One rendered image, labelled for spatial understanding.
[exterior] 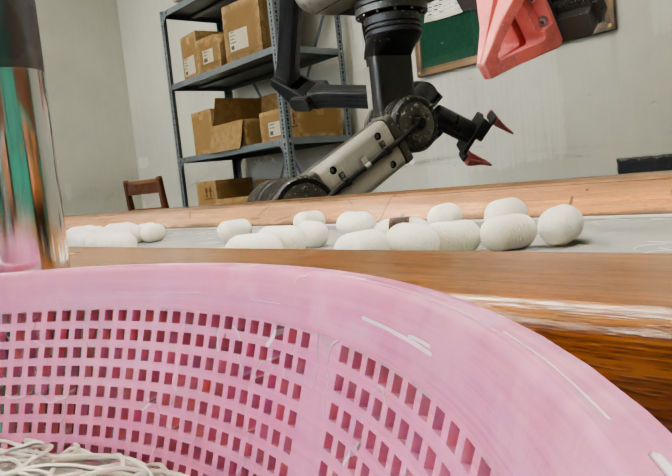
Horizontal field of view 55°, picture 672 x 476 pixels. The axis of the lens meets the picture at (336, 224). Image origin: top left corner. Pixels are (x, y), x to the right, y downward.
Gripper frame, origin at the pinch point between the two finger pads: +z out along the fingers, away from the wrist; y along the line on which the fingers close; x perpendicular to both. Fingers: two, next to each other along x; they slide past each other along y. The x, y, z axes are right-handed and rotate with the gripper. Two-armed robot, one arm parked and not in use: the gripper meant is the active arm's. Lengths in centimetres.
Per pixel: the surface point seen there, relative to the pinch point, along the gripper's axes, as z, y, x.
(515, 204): 9.5, 3.9, 4.9
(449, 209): 10.6, -0.4, 4.2
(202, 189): -116, -301, 113
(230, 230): 14.5, -20.9, 2.2
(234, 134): -129, -254, 88
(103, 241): 21.9, -24.1, -4.6
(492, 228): 17.0, 8.3, -1.0
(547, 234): 15.9, 10.2, 0.7
